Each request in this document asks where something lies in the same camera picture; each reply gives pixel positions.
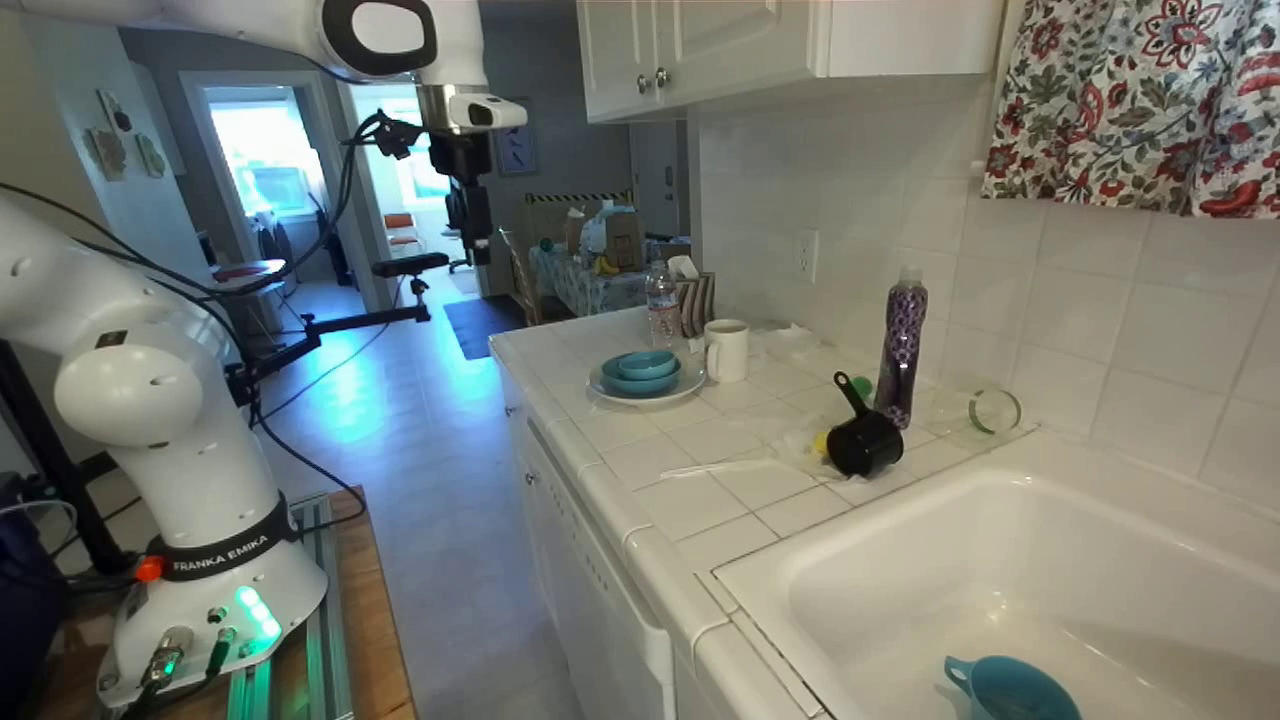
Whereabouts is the small teal bowl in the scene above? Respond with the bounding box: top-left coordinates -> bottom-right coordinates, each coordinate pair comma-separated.
616,349 -> 679,382

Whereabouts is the large teal bowl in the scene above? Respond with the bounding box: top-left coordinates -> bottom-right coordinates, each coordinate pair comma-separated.
600,353 -> 684,399

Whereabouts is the black measuring scooper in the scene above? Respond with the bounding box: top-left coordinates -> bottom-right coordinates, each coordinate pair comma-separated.
825,370 -> 907,480

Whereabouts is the wooden chair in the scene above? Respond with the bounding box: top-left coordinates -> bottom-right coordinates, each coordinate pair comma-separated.
497,227 -> 547,328

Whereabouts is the dark floor mat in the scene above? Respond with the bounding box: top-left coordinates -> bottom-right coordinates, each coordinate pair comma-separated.
442,294 -> 528,362

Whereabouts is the cluttered table with cloth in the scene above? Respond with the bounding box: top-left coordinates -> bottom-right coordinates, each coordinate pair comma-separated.
528,198 -> 693,319

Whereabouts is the narrow cabinet door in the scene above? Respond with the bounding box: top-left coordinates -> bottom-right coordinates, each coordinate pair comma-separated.
579,0 -> 662,119

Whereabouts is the window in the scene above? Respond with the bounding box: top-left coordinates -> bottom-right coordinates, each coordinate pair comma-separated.
204,84 -> 323,219

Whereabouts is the clear water bottle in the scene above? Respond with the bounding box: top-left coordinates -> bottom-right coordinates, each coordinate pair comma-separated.
644,261 -> 683,349

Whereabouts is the striped napkin holder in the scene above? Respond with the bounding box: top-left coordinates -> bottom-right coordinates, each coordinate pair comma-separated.
668,255 -> 718,340

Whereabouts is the wide cabinet door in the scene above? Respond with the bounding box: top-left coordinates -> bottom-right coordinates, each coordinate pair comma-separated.
659,0 -> 833,105

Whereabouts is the white plate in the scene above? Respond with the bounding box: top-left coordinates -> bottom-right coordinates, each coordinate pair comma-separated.
587,352 -> 708,408

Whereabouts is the white mug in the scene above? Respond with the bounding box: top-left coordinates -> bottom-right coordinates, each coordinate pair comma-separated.
703,318 -> 751,385

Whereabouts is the clear plastic wrap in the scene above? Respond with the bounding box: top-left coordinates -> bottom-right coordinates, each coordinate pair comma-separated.
765,398 -> 853,475

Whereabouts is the white dishwasher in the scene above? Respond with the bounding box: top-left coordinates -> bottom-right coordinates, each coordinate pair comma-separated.
517,412 -> 678,720

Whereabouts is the purple patterned bottle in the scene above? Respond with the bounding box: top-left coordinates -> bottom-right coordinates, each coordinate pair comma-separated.
873,265 -> 930,430

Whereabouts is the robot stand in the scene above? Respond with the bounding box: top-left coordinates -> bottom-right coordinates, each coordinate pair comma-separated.
40,487 -> 418,720

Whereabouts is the black stand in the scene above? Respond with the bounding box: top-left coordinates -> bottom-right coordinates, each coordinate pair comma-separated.
0,338 -> 136,578

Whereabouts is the clear drinking glass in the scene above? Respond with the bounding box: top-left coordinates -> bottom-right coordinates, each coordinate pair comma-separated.
940,386 -> 1024,437

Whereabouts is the dark blue bag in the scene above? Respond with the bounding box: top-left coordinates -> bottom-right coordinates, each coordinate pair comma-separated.
0,478 -> 73,720

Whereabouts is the floral curtain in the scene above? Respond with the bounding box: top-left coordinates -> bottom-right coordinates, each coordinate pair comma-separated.
981,0 -> 1280,220

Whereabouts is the white sink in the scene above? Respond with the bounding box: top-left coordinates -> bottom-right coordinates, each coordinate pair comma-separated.
711,463 -> 1280,720

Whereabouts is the teal measuring cup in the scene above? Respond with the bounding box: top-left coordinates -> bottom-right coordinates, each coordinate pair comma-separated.
943,654 -> 1084,720

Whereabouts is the framed wall picture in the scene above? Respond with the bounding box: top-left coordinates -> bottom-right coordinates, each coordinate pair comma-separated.
496,98 -> 539,178

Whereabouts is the camera on mount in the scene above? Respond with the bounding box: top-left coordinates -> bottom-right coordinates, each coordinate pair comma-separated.
226,251 -> 452,407

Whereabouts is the black cable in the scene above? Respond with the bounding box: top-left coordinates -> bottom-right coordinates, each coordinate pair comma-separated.
248,318 -> 393,521

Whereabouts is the group of wall decorations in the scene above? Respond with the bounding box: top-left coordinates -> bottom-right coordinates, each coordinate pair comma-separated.
83,88 -> 169,184

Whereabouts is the white wall cabinet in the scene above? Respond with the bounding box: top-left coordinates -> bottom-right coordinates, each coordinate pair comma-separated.
575,0 -> 1007,125

